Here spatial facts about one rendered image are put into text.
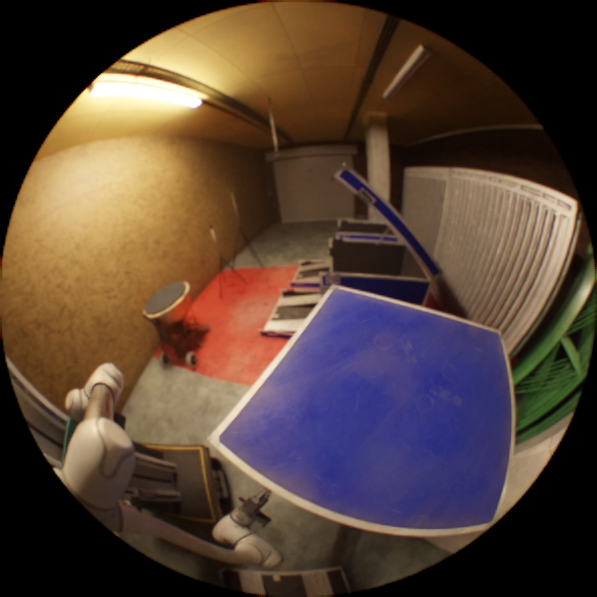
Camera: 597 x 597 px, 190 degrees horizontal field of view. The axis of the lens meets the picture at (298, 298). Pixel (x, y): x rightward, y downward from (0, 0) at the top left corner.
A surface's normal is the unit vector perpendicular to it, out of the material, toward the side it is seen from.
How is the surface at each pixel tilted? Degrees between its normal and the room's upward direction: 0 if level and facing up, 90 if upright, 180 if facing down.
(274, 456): 0
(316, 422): 0
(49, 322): 90
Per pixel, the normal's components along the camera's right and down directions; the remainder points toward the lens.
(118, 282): 0.98, 0.02
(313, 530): -0.11, -0.79
